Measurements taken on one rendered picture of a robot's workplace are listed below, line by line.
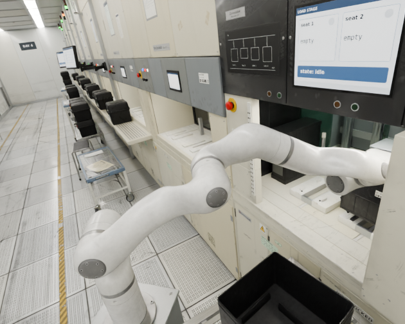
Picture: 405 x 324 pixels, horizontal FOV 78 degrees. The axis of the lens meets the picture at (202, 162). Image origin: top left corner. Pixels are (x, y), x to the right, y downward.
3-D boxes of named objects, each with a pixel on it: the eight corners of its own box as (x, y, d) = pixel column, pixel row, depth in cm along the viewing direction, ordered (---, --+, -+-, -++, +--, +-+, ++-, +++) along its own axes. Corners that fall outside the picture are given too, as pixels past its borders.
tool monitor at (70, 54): (69, 76, 352) (59, 48, 337) (105, 70, 371) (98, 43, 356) (70, 78, 319) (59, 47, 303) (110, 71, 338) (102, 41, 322)
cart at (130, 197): (85, 184, 360) (72, 153, 340) (120, 171, 382) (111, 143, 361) (97, 218, 283) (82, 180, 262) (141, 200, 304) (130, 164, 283)
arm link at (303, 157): (312, 123, 63) (396, 159, 71) (273, 139, 78) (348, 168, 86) (308, 156, 60) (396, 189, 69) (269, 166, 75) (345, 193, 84)
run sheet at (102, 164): (84, 167, 299) (83, 166, 298) (102, 159, 314) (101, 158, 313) (97, 173, 279) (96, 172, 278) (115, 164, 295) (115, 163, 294)
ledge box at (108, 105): (108, 121, 344) (103, 102, 333) (129, 116, 353) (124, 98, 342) (111, 126, 319) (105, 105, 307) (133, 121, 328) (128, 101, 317)
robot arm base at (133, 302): (93, 337, 88) (74, 303, 80) (123, 289, 104) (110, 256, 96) (141, 350, 82) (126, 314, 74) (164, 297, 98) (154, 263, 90)
